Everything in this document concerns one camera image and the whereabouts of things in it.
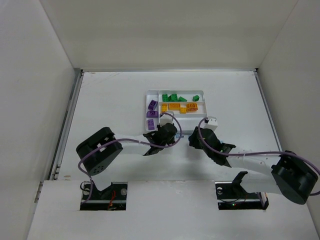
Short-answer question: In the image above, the yellow square lego brick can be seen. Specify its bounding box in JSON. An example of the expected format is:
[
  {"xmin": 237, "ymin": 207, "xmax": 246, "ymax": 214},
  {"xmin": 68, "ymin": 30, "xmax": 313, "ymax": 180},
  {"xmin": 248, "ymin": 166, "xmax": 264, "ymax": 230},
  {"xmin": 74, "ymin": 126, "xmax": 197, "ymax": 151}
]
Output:
[{"xmin": 180, "ymin": 106, "xmax": 187, "ymax": 114}]

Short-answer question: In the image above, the purple arch lego brick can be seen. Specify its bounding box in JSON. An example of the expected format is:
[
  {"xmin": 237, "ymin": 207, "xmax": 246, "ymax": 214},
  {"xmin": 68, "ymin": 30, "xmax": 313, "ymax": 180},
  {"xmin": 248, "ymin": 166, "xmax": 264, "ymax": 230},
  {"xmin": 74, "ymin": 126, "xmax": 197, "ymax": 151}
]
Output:
[{"xmin": 147, "ymin": 99, "xmax": 158, "ymax": 111}]

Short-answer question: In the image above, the green square lego brick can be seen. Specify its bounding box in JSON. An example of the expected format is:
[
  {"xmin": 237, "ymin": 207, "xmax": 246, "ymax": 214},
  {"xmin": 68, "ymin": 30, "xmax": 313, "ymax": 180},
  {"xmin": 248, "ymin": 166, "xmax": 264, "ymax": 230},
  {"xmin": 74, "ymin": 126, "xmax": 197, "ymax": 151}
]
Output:
[{"xmin": 161, "ymin": 94, "xmax": 170, "ymax": 102}]

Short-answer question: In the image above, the green long lego brick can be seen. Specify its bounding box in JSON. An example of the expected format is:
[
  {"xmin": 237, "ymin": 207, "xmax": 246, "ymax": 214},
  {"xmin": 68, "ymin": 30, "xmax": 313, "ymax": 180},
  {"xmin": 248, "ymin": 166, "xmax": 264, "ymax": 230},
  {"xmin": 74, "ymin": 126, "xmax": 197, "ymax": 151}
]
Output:
[{"xmin": 168, "ymin": 94, "xmax": 179, "ymax": 102}]

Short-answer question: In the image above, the green curved lego brick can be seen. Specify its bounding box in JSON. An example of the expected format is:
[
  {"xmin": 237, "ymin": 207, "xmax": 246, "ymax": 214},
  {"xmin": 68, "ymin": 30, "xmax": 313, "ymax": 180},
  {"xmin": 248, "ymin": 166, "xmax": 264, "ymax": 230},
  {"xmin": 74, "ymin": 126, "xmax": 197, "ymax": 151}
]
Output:
[{"xmin": 178, "ymin": 96, "xmax": 188, "ymax": 102}]

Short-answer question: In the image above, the yellow rounded lego brick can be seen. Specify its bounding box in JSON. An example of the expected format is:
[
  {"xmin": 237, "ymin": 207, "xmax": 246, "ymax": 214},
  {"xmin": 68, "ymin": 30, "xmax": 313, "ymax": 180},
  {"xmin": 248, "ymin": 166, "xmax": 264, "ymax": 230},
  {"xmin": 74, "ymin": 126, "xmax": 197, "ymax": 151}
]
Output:
[{"xmin": 186, "ymin": 102, "xmax": 198, "ymax": 113}]

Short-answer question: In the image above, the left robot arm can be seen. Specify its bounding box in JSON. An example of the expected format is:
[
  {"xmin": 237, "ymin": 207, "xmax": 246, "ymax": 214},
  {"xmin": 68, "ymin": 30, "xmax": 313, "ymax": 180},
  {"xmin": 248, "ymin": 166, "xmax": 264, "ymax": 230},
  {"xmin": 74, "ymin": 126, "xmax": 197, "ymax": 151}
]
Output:
[{"xmin": 75, "ymin": 123, "xmax": 182, "ymax": 203}]

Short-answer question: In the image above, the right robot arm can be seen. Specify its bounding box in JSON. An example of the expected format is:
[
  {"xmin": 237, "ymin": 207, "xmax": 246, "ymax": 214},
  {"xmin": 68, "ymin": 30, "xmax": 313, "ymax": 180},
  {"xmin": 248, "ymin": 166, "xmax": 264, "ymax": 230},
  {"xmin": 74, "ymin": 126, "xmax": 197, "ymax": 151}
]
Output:
[{"xmin": 188, "ymin": 126, "xmax": 320, "ymax": 205}]

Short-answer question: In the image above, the white divided tray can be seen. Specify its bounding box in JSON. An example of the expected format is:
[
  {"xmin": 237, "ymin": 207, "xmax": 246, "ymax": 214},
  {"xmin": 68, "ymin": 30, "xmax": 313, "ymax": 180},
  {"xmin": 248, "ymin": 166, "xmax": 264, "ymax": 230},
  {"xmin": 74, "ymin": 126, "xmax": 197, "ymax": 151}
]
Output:
[{"xmin": 145, "ymin": 90, "xmax": 208, "ymax": 134}]

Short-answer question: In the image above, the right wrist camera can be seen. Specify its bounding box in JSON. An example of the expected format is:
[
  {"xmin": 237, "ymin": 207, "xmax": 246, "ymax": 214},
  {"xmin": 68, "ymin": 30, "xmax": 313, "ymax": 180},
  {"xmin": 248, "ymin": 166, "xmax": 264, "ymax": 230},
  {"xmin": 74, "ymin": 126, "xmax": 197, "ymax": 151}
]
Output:
[{"xmin": 203, "ymin": 116, "xmax": 218, "ymax": 132}]

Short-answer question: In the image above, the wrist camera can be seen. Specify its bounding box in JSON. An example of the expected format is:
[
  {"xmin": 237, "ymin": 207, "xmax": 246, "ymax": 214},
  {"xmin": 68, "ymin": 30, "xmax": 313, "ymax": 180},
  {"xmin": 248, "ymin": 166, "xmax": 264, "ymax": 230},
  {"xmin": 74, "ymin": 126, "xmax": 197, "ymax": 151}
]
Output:
[
  {"xmin": 203, "ymin": 116, "xmax": 218, "ymax": 132},
  {"xmin": 159, "ymin": 112, "xmax": 174, "ymax": 127}
]

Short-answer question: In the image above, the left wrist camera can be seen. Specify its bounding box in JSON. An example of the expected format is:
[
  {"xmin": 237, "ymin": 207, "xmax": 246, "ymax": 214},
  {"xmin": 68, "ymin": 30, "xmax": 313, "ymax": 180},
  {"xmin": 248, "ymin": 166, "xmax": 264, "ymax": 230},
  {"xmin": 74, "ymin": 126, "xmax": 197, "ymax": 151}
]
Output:
[{"xmin": 159, "ymin": 112, "xmax": 174, "ymax": 127}]

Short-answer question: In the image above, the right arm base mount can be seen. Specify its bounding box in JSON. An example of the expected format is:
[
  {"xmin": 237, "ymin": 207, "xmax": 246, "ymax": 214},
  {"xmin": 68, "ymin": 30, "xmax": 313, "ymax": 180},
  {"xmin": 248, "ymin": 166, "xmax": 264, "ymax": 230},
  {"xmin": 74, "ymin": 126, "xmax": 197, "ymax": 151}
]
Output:
[{"xmin": 215, "ymin": 171, "xmax": 269, "ymax": 211}]

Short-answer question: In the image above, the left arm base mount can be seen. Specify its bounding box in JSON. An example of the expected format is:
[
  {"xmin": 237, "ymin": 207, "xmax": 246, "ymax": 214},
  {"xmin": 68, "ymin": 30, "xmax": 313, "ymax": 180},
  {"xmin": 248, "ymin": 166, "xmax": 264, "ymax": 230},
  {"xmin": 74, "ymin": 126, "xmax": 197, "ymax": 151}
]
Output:
[{"xmin": 80, "ymin": 181, "xmax": 128, "ymax": 211}]

